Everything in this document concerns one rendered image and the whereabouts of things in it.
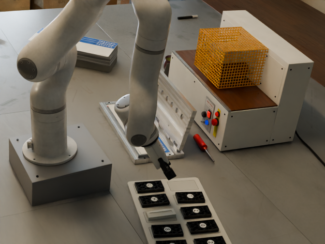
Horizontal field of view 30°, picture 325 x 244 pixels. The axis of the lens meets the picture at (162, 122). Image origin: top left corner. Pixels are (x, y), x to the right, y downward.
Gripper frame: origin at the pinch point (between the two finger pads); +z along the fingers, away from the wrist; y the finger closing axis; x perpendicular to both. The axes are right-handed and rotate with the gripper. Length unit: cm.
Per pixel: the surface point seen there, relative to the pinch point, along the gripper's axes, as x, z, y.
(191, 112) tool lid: 16.4, 4.3, -27.1
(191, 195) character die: 1.9, 16.0, 0.0
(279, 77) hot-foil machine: 54, 16, -35
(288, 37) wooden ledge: 90, 77, -144
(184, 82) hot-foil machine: 20, 17, -66
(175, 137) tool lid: 6.2, 13.9, -31.0
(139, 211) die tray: -15.4, 6.3, 4.7
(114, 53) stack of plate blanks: -1, 9, -107
